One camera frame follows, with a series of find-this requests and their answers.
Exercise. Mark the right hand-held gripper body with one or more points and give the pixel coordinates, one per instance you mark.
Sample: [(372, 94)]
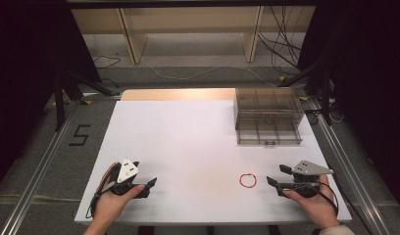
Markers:
[(306, 178)]

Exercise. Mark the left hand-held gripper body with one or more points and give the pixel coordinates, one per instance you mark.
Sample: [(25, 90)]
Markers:
[(127, 171)]

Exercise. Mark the person's right hand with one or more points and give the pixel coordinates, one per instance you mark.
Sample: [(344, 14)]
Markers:
[(315, 204)]

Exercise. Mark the person's left hand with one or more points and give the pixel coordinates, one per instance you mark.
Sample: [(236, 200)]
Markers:
[(112, 205)]

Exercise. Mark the red rubber band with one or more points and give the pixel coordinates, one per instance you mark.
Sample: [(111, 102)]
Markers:
[(241, 180)]

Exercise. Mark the black tape numeral mark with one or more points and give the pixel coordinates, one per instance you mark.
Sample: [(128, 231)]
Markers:
[(79, 134)]

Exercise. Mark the transparent grey drawer box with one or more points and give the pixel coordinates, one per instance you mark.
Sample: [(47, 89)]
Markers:
[(268, 111)]

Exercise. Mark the yellow tape piece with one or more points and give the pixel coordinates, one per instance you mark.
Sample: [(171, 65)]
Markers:
[(303, 98), (282, 78), (88, 102)]

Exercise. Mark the black metal stand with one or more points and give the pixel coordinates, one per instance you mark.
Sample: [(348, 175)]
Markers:
[(59, 101), (324, 94)]

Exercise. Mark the black curtain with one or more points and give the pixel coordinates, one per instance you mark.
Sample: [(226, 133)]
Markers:
[(28, 65), (368, 81)]

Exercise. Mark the light wooden shelf unit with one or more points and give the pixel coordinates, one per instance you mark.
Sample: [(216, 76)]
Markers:
[(188, 16)]

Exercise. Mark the aluminium rail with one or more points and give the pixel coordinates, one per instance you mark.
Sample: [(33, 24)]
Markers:
[(41, 169), (350, 176)]

